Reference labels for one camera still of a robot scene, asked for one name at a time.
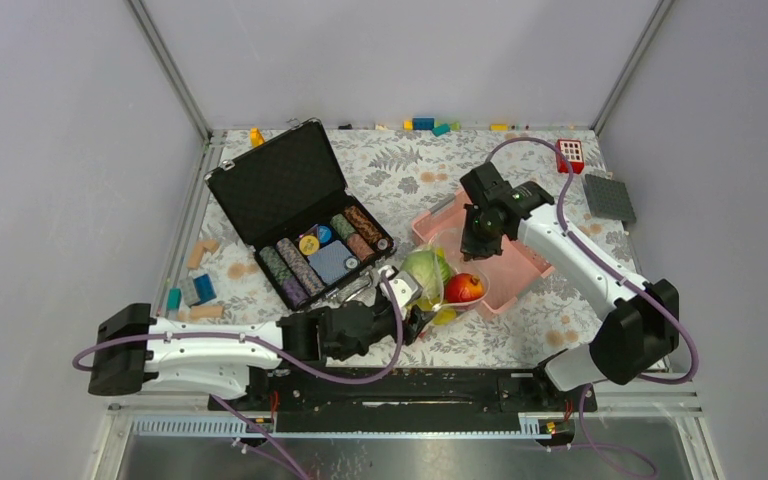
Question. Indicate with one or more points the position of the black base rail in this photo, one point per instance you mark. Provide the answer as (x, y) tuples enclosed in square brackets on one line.
[(421, 400)]

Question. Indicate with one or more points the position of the blue brick by case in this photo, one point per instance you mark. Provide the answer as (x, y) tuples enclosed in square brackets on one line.
[(204, 288)]

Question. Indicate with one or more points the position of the grey lego baseplate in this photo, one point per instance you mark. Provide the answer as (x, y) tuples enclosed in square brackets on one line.
[(608, 198)]

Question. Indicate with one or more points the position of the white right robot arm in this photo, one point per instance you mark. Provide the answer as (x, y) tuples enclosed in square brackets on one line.
[(635, 331)]

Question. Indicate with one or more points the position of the orange toy piece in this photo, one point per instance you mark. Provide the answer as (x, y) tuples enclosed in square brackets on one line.
[(256, 138)]

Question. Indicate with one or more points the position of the yellow dealer chip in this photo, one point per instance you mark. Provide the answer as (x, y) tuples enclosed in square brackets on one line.
[(308, 244)]

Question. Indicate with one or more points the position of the teal block at edge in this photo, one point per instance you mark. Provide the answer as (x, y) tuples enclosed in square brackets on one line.
[(173, 299)]

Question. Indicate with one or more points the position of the red toy pomegranate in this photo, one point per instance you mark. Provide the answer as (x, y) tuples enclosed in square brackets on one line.
[(464, 288)]

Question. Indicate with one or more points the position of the yellow toy star fruit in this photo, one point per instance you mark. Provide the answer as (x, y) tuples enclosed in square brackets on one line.
[(444, 315)]

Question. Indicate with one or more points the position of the pink chip row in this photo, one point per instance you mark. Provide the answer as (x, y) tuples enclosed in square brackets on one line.
[(359, 247)]

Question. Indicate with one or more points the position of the teal toy brick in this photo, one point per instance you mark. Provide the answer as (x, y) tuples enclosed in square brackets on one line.
[(441, 129)]

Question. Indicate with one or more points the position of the tan wooden block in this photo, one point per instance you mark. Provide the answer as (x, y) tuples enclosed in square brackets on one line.
[(206, 312), (199, 250)]

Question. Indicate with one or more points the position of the clear zip top bag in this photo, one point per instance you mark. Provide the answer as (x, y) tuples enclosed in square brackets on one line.
[(448, 240)]

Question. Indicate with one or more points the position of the green toy cabbage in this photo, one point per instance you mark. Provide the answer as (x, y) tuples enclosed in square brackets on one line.
[(430, 270)]

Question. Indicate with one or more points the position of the purple green chip row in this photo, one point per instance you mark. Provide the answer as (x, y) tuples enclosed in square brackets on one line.
[(288, 283)]

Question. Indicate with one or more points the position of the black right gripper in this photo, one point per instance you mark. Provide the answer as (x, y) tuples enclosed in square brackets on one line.
[(471, 248)]

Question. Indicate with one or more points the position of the pink perforated plastic basket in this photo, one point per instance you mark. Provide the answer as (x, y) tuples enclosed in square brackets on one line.
[(505, 277)]

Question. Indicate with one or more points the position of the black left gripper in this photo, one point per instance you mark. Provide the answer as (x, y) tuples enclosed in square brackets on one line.
[(416, 320)]

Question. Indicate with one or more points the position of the orange black chip row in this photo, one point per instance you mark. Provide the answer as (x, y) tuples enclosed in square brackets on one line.
[(363, 225)]

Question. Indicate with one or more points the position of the blue toy brick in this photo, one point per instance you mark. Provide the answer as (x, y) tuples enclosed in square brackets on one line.
[(423, 123)]

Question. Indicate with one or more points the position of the blue small blind chip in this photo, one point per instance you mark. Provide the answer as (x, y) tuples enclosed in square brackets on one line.
[(324, 234)]

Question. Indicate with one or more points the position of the blue playing card deck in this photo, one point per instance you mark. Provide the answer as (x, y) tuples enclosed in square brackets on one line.
[(333, 262)]

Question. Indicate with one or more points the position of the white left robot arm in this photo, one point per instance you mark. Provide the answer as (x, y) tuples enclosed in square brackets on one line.
[(136, 351)]

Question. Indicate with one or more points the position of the black poker chip case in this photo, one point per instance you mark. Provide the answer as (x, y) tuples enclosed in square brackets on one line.
[(285, 188)]

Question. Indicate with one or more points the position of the red block with holes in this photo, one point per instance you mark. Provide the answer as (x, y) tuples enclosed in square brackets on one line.
[(571, 156)]

